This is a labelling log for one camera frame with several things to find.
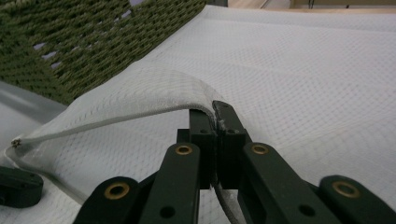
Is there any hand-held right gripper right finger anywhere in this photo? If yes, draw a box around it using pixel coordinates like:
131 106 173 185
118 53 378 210
212 100 254 190

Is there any white mesh laundry bag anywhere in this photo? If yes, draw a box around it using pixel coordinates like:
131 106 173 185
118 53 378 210
0 4 396 224

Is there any green woven basket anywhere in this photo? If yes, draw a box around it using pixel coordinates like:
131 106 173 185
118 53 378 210
0 0 208 105

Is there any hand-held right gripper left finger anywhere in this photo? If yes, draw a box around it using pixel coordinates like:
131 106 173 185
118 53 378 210
177 108 218 190

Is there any light wooden furniture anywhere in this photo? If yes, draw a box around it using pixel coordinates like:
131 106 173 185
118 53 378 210
289 0 396 9

